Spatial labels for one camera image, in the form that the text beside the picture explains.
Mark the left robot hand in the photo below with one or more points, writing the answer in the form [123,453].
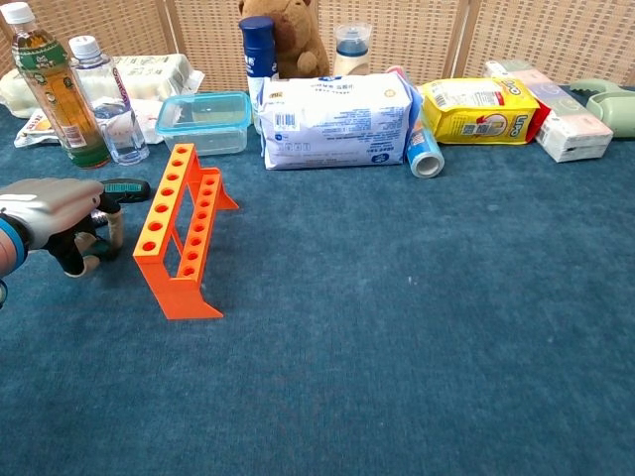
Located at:
[49,203]

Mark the small green black screwdriver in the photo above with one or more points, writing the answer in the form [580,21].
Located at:
[99,250]

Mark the large green black screwdriver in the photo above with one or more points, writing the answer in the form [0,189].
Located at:
[129,189]

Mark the orange tool rack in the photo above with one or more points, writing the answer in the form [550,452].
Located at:
[168,292]

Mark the clear water bottle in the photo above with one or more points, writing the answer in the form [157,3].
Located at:
[119,134]

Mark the green tea bottle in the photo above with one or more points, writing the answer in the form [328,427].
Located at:
[54,99]

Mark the clear container blue lid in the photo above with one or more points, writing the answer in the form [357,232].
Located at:
[203,124]

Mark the blue white spray can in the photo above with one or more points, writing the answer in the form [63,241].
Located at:
[258,54]

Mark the brown capybara plush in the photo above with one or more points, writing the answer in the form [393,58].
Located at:
[297,39]

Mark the white wet wipes pack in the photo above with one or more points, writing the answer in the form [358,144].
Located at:
[337,124]

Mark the blue felt table cover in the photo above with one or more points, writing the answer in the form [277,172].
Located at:
[347,347]

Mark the white bottle clear cap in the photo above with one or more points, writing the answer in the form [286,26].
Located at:
[351,62]

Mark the blue plastic wrap roll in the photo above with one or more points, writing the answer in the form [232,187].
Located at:
[424,154]

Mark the yellow snack bag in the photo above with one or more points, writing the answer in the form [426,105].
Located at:
[476,124]

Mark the red white box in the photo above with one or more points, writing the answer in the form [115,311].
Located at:
[542,121]

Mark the wicker folding screen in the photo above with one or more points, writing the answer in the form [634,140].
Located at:
[546,39]

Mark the pastel tissue box stack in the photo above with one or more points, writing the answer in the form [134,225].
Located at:
[570,129]

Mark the green lint roller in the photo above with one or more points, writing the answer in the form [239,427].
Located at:
[610,106]

